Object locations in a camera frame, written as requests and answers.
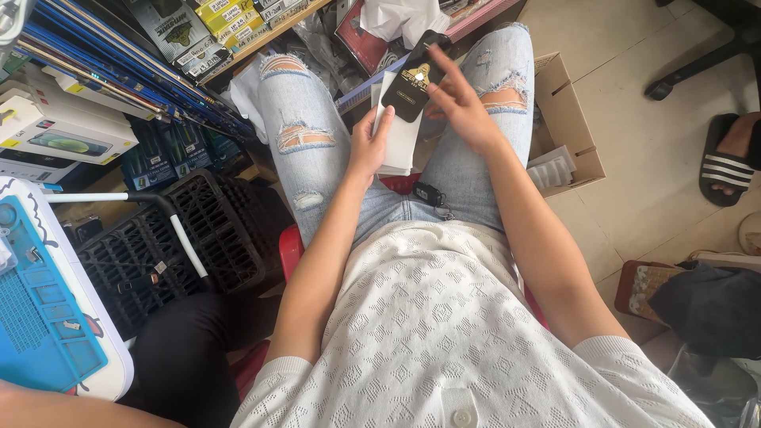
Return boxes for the person's right hand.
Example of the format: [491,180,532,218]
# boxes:
[423,43,507,157]

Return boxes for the person's left hand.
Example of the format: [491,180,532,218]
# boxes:
[348,106,397,180]

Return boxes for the black screen protector packet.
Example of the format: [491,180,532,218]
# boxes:
[380,30,454,124]

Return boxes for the stack of white sleeves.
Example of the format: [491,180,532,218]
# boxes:
[371,71,424,177]

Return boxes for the pink tray with clutter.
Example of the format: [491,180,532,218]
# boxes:
[297,0,525,115]

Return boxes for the black car key fob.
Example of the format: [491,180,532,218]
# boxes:
[413,181,456,221]

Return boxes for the brown cardboard box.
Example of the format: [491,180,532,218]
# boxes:
[526,52,607,199]

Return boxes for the white packets bundle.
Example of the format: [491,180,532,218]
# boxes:
[527,145,577,190]

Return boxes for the ripped light blue jeans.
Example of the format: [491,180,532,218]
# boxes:
[257,23,536,247]

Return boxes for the white plastic bag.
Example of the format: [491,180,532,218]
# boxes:
[221,55,270,145]

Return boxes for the red plastic chair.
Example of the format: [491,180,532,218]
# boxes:
[231,172,551,400]

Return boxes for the white knit shirt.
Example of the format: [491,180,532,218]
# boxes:
[231,221,714,428]

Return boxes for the wooden shelf with boxes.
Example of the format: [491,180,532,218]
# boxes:
[119,0,334,85]

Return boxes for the black plastic crate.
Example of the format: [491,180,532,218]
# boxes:
[159,169,280,293]
[74,202,208,341]

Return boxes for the black office chair base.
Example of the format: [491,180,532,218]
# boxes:
[645,0,761,102]

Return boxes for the brown wooden massage sandal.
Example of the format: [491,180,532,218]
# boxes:
[614,260,686,325]

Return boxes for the black striped slide sandal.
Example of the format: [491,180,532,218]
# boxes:
[698,113,760,208]

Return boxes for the row of blue green packets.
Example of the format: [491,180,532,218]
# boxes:
[122,118,246,191]

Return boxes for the stack of blue flat packets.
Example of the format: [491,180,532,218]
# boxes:
[17,0,258,142]

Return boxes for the dark grey cloth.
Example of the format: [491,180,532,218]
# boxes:
[648,260,761,361]

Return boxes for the white phone box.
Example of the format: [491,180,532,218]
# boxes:
[0,95,139,166]

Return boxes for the clear plastic bag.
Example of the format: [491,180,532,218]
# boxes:
[666,344,761,428]

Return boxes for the white work table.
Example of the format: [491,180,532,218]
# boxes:
[0,177,135,403]

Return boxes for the flat white box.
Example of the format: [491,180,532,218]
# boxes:
[0,149,82,185]

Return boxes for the blue silicone repair mat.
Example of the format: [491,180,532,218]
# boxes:
[0,196,109,394]

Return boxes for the white metal tube frame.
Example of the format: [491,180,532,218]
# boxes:
[44,191,216,287]

